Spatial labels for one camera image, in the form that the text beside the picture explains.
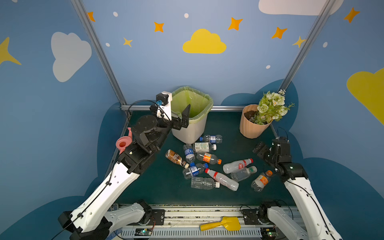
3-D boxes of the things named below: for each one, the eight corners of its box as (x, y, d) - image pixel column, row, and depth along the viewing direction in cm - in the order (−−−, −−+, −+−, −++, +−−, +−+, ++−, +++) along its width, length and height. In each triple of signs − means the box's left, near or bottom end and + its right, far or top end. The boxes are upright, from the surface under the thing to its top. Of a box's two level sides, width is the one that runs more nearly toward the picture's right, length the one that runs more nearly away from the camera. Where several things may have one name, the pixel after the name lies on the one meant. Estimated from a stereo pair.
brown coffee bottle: (165, 156, 96) (164, 153, 93) (169, 151, 99) (169, 148, 96) (185, 170, 90) (185, 167, 87) (190, 164, 93) (190, 161, 90)
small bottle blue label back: (199, 143, 103) (199, 140, 101) (199, 137, 107) (199, 134, 104) (221, 143, 104) (222, 140, 101) (220, 137, 107) (221, 134, 104)
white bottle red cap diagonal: (203, 175, 89) (203, 173, 86) (207, 168, 91) (207, 166, 88) (235, 192, 83) (237, 190, 80) (238, 185, 85) (240, 182, 82)
